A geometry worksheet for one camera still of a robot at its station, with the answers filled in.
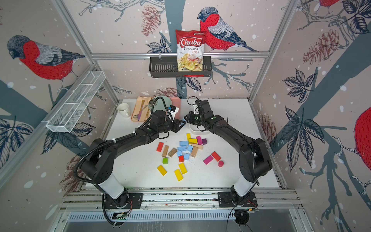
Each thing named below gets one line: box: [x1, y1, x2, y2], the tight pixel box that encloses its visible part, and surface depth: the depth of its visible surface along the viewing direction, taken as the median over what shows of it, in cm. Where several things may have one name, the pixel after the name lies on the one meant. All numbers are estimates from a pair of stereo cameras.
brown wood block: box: [167, 147, 178, 158], surface depth 92 cm
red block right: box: [211, 150, 222, 162], surface depth 91 cm
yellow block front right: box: [178, 162, 188, 175], surface depth 87 cm
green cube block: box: [162, 157, 169, 165], surface depth 89 cm
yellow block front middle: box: [173, 168, 185, 182], surface depth 84 cm
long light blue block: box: [179, 140, 189, 146], surface depth 97 cm
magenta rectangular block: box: [196, 135, 203, 145], surface depth 97 cm
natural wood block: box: [190, 145, 199, 158], surface depth 92 cm
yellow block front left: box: [156, 164, 168, 176], surface depth 85 cm
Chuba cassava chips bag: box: [175, 29, 207, 73], surface depth 87 cm
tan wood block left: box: [161, 145, 170, 158], surface depth 93 cm
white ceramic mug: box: [116, 102, 132, 119], surface depth 106 cm
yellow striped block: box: [188, 138, 198, 145], surface depth 97 cm
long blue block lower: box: [177, 145, 188, 152], surface depth 94 cm
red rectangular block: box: [156, 142, 164, 152], surface depth 95 cm
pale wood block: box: [191, 143, 204, 150], surface depth 96 cm
